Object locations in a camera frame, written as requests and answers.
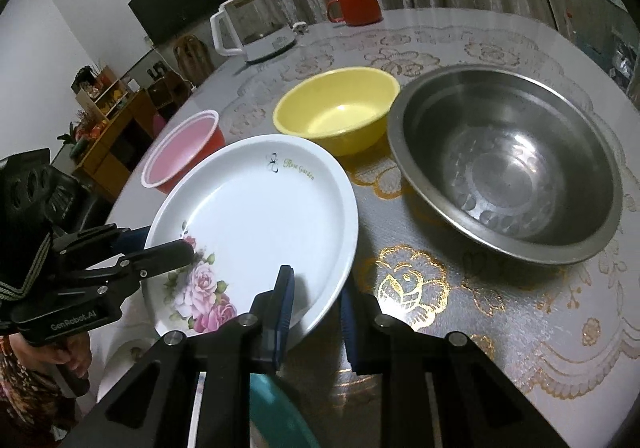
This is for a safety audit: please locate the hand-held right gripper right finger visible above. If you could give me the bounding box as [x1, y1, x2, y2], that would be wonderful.
[340, 285, 566, 448]

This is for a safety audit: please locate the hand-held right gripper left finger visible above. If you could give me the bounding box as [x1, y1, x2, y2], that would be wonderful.
[60, 265, 296, 448]

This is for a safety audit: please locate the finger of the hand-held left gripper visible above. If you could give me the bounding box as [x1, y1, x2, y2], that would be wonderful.
[52, 224, 152, 262]
[65, 239, 196, 300]

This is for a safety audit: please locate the white floral plate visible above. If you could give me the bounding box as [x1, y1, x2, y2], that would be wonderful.
[141, 134, 360, 340]

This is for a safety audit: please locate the teal plate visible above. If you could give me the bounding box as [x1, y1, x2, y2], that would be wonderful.
[248, 372, 321, 448]

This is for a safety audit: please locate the yellow bowl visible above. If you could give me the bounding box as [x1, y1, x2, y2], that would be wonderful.
[272, 67, 402, 158]

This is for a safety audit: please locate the stainless steel bowl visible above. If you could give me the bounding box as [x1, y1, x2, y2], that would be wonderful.
[386, 64, 624, 266]

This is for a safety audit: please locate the person's left forearm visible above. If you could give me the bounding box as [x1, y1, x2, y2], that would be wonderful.
[0, 335, 68, 448]

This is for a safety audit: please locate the person's left hand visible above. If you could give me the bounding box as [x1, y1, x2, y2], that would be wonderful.
[15, 328, 93, 396]

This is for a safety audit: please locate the red bowl with pink inside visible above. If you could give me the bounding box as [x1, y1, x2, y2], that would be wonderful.
[140, 110, 224, 195]

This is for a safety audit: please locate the wooden cabinet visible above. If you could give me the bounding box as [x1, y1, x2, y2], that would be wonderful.
[70, 68, 156, 189]

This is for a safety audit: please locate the wooden chair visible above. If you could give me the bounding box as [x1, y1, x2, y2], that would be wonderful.
[172, 34, 208, 79]

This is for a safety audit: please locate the white electric kettle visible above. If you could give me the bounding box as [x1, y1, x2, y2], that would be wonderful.
[209, 0, 299, 64]

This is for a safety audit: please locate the red mug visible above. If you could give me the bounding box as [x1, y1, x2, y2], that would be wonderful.
[326, 0, 384, 27]

